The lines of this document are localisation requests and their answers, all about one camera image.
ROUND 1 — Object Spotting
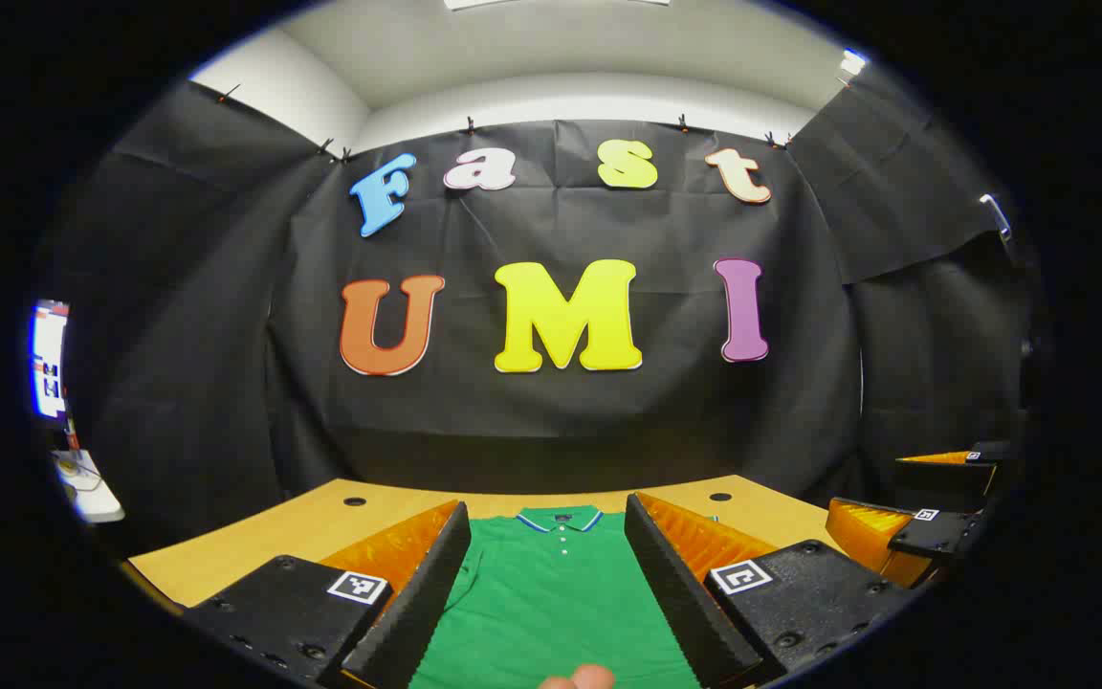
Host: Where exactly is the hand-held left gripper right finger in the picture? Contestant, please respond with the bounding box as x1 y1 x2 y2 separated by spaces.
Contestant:
624 492 920 689

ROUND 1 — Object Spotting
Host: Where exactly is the white side table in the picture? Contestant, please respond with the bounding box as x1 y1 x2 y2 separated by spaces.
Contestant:
52 450 126 524

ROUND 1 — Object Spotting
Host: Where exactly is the bright screen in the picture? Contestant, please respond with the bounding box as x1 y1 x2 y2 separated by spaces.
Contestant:
32 300 71 422

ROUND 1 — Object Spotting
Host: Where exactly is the black backdrop cloth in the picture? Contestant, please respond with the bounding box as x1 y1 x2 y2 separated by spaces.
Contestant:
39 72 1040 556

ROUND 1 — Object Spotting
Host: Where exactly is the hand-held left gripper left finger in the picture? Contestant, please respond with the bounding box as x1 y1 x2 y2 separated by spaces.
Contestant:
183 500 473 689

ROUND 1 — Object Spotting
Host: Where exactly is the green T-shirt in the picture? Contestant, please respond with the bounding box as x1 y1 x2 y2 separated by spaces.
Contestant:
409 505 716 689

